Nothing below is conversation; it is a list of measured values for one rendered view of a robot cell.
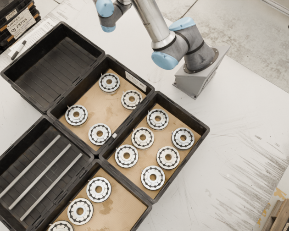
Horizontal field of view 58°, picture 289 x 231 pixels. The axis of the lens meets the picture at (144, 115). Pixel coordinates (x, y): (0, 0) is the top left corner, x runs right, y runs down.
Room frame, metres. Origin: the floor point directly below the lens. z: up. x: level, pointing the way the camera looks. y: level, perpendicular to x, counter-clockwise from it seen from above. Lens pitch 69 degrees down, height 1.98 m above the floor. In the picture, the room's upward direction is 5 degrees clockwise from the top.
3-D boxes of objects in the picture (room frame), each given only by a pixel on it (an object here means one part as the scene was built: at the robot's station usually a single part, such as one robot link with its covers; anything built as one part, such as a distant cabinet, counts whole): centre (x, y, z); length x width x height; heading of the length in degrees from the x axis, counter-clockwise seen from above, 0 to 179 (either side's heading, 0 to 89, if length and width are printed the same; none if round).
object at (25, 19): (1.25, 0.96, 0.41); 0.31 x 0.02 x 0.16; 148
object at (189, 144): (0.34, -0.18, 0.86); 0.10 x 0.10 x 0.01
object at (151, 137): (0.33, 0.00, 0.86); 0.10 x 0.10 x 0.01
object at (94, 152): (0.46, 0.19, 0.92); 0.40 x 0.30 x 0.02; 146
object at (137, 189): (0.29, -0.06, 0.92); 0.40 x 0.30 x 0.02; 146
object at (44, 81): (0.63, 0.44, 0.87); 0.40 x 0.30 x 0.11; 146
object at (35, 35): (0.88, 0.64, 0.70); 0.33 x 0.23 x 0.01; 148
